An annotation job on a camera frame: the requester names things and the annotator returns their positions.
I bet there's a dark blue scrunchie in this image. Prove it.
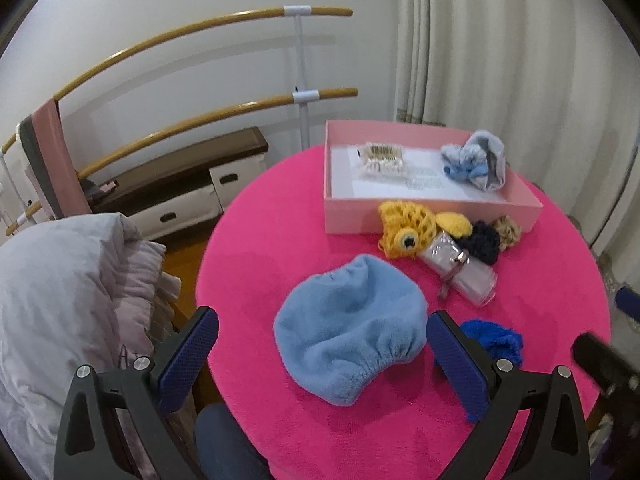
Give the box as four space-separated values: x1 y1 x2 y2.
459 319 525 368

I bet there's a yellow crochet fish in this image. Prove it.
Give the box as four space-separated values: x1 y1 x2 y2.
377 201 473 261

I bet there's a dark wood bench with drawers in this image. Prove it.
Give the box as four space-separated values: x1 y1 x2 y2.
92 126 270 241

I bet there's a cream curtain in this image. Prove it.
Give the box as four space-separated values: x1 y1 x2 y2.
392 0 640 261

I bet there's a wooden barre rail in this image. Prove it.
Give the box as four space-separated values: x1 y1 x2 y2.
0 6 353 156
5 88 359 236

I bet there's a pink grey towel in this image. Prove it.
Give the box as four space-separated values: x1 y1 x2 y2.
30 97 93 221

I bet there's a light blue fuzzy sock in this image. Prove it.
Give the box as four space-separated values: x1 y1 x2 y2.
440 144 488 187

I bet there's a pale pink ruffled blanket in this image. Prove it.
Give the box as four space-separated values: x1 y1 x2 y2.
116 237 183 480

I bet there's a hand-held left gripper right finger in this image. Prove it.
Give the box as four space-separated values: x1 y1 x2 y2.
426 310 591 480

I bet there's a white duvet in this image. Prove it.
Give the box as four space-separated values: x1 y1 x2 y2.
0 212 166 480

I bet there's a light blue fleece hat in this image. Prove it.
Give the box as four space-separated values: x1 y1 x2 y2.
273 254 430 407

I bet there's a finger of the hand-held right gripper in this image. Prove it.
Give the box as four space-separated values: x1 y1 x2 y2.
615 284 640 322
573 331 640 397

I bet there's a white paper sheet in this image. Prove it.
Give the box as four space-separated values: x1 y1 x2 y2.
332 146 471 203

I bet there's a pink cardboard box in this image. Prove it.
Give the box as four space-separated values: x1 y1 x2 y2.
322 120 544 235

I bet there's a black scrunchie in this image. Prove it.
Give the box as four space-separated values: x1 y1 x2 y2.
457 220 501 266

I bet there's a white barre post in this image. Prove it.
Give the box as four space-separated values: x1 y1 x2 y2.
284 5 320 152
0 152 28 226

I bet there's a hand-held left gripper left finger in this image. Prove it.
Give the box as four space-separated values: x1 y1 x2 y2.
54 306 221 480

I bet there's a clear pouch with pink cloth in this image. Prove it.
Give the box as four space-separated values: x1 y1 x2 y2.
417 230 498 307

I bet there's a small grey cloth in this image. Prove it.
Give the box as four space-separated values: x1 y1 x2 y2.
80 177 117 201

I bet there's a person's blue trouser leg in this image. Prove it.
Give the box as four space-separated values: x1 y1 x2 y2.
194 402 271 480

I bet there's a pink round tablecloth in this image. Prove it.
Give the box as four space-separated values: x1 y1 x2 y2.
196 145 613 480

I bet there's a grey stretch band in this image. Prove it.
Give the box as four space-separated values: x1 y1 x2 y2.
17 115 81 221

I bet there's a brown scrunchie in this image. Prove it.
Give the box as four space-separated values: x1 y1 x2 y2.
490 215 522 251

